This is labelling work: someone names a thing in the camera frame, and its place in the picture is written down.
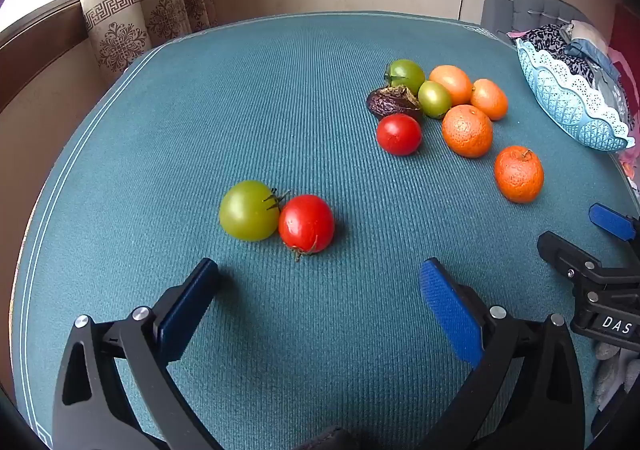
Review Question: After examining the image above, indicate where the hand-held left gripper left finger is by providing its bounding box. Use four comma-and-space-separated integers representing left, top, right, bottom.
52, 257, 223, 450

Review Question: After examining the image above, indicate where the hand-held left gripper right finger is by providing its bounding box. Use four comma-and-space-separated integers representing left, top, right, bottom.
419, 257, 586, 450

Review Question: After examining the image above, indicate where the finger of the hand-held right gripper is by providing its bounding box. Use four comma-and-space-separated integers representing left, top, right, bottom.
537, 231, 604, 282
588, 203, 640, 242

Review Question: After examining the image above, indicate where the orange mandarin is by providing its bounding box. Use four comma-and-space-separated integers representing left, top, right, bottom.
441, 104, 494, 159
494, 145, 545, 204

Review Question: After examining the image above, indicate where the green tomato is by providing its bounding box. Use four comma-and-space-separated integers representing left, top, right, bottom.
219, 180, 282, 242
417, 80, 453, 120
384, 58, 426, 96

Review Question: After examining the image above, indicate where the light blue plastic basket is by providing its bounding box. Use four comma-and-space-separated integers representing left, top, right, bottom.
515, 37, 632, 152

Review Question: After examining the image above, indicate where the red tomato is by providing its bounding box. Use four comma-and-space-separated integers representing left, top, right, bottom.
376, 113, 423, 157
278, 194, 335, 256

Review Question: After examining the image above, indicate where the smooth orange tomato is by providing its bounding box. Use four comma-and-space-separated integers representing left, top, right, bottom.
429, 65, 473, 106
470, 78, 509, 121

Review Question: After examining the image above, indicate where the wrinkled dark avocado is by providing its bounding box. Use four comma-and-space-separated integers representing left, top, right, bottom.
366, 85, 424, 121

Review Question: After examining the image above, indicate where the person's right hand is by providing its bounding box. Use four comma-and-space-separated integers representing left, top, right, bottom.
594, 344, 640, 407

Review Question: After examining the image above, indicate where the blue denim cloth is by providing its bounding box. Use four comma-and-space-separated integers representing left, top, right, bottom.
567, 37, 619, 77

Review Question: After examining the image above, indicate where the leopard print cloth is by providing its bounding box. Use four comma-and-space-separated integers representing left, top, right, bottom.
522, 24, 608, 86

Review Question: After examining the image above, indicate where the white cloth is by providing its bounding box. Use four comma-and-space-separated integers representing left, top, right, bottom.
567, 20, 608, 48

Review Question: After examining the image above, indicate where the red board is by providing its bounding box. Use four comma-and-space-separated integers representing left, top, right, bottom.
611, 4, 640, 62

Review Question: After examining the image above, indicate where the grey cushion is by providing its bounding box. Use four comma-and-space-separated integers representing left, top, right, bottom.
512, 0, 583, 33

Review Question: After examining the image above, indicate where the grey sofa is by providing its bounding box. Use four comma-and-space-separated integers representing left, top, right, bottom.
481, 0, 517, 40

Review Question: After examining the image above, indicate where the teal tablecloth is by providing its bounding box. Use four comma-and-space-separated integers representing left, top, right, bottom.
10, 11, 640, 450

